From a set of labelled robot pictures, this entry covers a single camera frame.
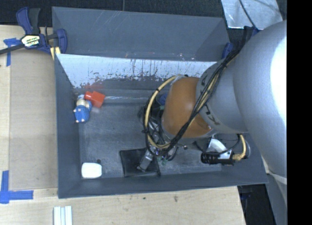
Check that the black cylinder on white bracket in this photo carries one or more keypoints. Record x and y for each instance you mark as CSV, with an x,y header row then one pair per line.
x,y
212,157

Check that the pale wood board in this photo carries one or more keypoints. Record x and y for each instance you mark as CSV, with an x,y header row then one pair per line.
x,y
31,121

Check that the white rounded block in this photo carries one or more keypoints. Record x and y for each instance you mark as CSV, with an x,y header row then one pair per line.
x,y
91,170

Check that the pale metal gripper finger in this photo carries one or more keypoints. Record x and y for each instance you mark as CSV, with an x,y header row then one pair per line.
x,y
147,158

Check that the red toy block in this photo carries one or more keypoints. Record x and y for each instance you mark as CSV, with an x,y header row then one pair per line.
x,y
96,98

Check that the grey metal bin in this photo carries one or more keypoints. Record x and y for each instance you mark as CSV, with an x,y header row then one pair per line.
x,y
117,126

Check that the blue toy figure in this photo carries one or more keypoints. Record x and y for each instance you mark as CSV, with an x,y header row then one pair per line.
x,y
82,113

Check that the black flat sheet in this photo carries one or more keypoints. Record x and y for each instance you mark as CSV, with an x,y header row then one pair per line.
x,y
130,162

